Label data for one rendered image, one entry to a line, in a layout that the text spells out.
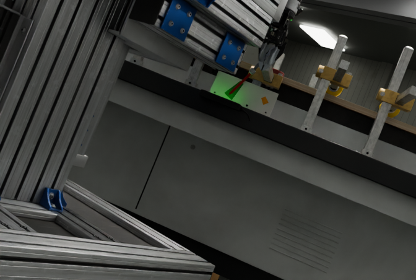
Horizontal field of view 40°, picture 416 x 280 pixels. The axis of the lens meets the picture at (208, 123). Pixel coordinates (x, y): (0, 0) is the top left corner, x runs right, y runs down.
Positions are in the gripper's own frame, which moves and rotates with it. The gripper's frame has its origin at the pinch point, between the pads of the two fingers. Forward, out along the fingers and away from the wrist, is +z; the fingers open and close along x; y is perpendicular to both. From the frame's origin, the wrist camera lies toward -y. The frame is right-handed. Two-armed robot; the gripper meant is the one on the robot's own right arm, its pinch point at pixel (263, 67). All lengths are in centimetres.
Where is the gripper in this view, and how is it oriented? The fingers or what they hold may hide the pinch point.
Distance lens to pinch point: 196.4
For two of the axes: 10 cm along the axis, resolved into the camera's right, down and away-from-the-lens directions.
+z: -3.8, 9.2, -0.2
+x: 9.1, 3.7, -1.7
